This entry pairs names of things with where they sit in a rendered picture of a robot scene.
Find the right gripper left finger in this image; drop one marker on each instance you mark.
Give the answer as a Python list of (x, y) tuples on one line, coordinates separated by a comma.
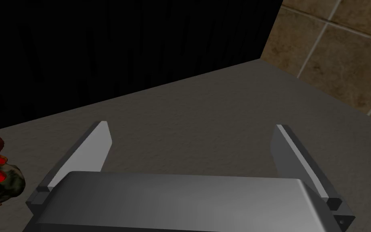
[(85, 154)]

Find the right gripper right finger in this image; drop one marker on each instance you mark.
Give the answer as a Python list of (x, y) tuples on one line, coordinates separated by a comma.
[(296, 161)]

